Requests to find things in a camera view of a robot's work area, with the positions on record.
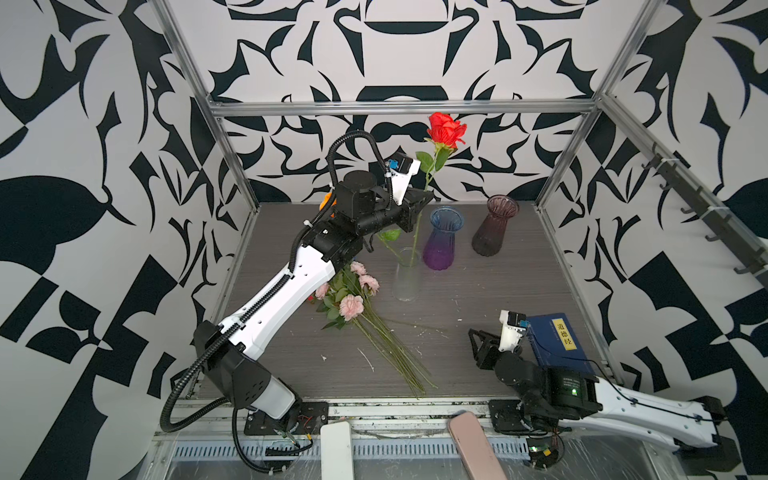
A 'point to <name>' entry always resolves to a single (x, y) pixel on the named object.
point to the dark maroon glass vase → (489, 235)
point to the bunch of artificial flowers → (344, 297)
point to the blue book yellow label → (557, 343)
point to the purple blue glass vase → (438, 252)
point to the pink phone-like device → (477, 454)
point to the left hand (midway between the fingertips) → (433, 185)
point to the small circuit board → (541, 455)
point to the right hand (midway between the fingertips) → (470, 337)
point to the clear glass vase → (407, 279)
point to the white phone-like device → (336, 451)
